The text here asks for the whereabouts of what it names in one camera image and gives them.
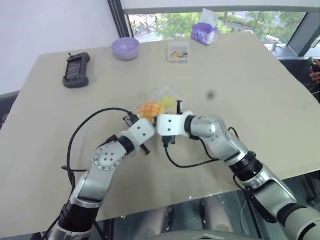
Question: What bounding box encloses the pale yellow round snack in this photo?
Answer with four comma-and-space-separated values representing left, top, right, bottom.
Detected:
159, 95, 177, 111

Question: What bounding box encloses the beige table cover sheet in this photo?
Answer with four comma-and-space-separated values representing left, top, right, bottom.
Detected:
0, 32, 320, 222

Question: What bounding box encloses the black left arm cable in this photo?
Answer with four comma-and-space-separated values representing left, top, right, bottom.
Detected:
61, 107, 133, 193

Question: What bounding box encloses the purple bowl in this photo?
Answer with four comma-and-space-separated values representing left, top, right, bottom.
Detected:
111, 37, 140, 61

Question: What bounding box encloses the clear box with coloured clips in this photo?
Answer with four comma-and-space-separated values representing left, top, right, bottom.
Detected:
167, 41, 190, 63

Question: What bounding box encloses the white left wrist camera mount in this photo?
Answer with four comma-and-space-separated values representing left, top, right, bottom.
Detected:
119, 118, 156, 152

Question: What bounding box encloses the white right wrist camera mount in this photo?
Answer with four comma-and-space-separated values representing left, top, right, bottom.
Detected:
156, 111, 195, 138

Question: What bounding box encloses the white window blind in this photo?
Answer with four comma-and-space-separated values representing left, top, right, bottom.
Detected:
123, 0, 320, 15

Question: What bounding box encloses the orange grid-patterned bun snack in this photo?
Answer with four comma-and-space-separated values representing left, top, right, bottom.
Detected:
138, 100, 165, 119

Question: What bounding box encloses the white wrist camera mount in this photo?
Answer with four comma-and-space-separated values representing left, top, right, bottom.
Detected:
119, 118, 156, 152
156, 111, 195, 138

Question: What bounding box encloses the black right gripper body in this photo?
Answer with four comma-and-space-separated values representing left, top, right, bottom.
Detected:
161, 100, 183, 148

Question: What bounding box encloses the black handheld controller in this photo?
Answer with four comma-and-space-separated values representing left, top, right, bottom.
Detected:
62, 51, 91, 89

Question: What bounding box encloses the white camera on stand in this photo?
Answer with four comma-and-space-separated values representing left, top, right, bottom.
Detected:
265, 34, 283, 54

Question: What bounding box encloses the purple tissue pack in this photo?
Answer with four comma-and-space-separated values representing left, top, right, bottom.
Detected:
191, 8, 220, 47

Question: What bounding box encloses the clear plastic zip bag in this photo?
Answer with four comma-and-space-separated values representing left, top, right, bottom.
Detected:
131, 85, 193, 121

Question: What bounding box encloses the person's bare hand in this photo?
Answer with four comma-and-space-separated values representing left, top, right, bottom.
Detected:
309, 65, 320, 83

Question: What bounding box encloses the thin white cable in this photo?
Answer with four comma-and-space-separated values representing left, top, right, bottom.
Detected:
239, 199, 249, 221

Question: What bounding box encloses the dark grey window frame post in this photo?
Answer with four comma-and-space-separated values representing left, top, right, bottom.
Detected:
287, 12, 320, 47
107, 0, 135, 43

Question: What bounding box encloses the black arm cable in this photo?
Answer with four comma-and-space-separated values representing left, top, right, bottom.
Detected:
61, 107, 133, 193
162, 126, 242, 169

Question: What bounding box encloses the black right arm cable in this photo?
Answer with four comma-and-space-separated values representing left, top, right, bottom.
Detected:
162, 126, 242, 169

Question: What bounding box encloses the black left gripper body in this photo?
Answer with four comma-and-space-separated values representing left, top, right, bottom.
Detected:
124, 112, 151, 155

